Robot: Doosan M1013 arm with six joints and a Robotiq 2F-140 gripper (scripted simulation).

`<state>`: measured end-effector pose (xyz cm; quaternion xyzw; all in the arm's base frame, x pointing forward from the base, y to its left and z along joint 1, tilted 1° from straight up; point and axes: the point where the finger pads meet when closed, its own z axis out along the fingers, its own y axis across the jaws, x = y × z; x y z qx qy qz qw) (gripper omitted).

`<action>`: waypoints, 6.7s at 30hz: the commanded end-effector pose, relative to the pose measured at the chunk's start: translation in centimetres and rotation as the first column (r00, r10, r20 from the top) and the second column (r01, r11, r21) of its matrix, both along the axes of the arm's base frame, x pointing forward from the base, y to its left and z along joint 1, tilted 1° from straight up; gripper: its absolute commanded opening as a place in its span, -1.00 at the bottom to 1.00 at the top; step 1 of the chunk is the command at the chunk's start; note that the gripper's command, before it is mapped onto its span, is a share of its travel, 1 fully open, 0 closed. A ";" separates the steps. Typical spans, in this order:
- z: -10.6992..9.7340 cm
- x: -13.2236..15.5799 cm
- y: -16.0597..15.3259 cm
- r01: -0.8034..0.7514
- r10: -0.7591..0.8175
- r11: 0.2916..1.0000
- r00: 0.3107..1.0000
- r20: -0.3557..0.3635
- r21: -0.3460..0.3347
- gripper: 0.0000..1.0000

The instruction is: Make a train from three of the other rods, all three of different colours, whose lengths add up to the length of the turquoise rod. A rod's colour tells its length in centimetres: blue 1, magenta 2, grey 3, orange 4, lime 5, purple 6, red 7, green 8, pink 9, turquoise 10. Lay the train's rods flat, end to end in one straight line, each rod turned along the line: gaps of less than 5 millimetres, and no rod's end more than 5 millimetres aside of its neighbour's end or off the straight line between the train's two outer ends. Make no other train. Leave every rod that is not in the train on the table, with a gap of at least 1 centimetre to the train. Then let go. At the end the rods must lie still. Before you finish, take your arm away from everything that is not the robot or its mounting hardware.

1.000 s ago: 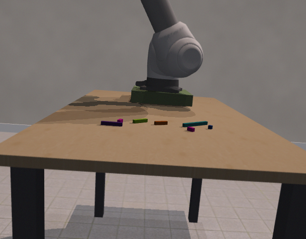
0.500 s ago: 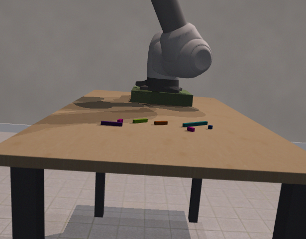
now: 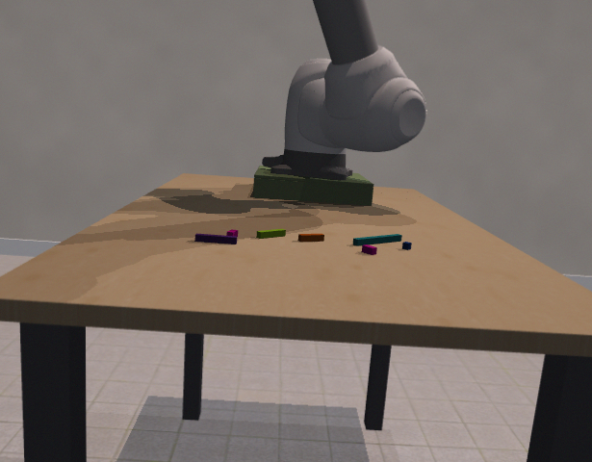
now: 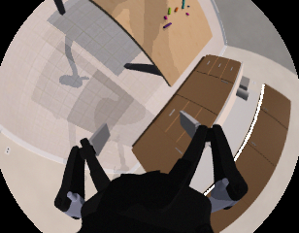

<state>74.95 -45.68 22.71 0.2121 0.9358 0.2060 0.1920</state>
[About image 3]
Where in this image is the turquoise rod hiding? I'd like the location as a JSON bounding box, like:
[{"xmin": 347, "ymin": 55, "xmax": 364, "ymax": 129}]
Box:
[{"xmin": 353, "ymin": 234, "xmax": 402, "ymax": 245}]

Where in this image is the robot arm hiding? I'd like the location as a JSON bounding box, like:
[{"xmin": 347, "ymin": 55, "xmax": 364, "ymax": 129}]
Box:
[{"xmin": 262, "ymin": 0, "xmax": 426, "ymax": 180}]

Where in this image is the orange rod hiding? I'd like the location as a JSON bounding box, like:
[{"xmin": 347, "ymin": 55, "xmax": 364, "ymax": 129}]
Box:
[{"xmin": 298, "ymin": 234, "xmax": 324, "ymax": 242}]

